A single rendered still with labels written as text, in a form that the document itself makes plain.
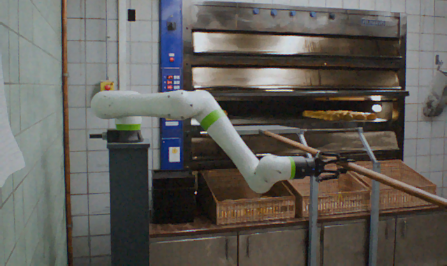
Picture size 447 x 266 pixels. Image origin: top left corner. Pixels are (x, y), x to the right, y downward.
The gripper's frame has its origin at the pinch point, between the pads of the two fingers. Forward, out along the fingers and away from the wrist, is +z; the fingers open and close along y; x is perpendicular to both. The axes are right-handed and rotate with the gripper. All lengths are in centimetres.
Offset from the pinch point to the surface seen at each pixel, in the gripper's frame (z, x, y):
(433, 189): 142, -100, 47
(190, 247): -45, -97, 72
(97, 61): -100, -157, -43
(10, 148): -122, 49, -20
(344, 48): 93, -155, -58
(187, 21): -36, -158, -73
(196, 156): -29, -150, 26
